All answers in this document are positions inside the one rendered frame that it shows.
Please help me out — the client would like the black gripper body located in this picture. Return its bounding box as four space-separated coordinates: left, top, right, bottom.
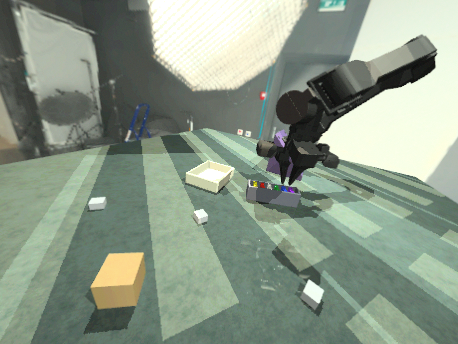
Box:
256 124 340 169

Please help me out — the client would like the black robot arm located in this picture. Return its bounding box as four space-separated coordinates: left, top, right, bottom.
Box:
276 34 438 167

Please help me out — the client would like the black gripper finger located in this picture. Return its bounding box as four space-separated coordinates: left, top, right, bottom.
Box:
274 155 291 184
288 165 314 186

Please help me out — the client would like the tan rectangular block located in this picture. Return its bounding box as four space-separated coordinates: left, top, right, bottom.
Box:
90 253 145 309

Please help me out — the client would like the cream shallow square tray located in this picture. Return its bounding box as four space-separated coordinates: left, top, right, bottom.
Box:
186 161 234 193

